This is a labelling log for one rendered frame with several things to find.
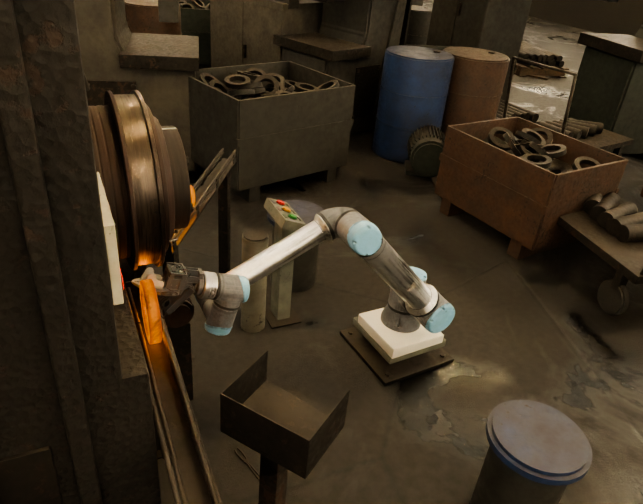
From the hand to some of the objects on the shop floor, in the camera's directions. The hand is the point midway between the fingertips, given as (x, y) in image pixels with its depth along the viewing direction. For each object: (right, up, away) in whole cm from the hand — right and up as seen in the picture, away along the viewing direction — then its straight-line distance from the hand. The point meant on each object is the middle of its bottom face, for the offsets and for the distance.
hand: (135, 284), depth 172 cm
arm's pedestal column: (+93, -37, +101) cm, 142 cm away
